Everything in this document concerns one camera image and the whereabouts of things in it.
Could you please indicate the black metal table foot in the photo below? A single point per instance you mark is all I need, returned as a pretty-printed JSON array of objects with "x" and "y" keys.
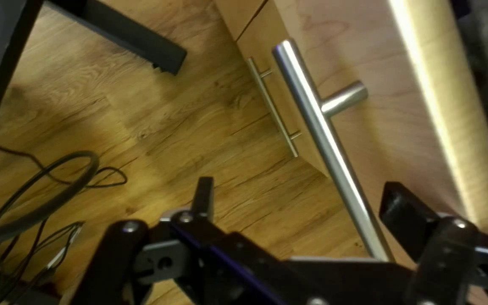
[{"x": 132, "y": 36}]

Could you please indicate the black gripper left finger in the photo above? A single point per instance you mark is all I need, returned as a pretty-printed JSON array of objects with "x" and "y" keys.
[{"x": 123, "y": 255}]

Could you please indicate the wooden drawer front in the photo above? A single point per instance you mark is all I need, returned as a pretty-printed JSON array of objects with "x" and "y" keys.
[{"x": 260, "y": 41}]

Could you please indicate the wooden cabinet base panel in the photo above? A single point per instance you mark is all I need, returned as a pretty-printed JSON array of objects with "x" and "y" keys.
[{"x": 237, "y": 14}]

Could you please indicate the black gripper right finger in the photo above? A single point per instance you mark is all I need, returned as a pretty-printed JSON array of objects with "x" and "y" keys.
[{"x": 425, "y": 238}]

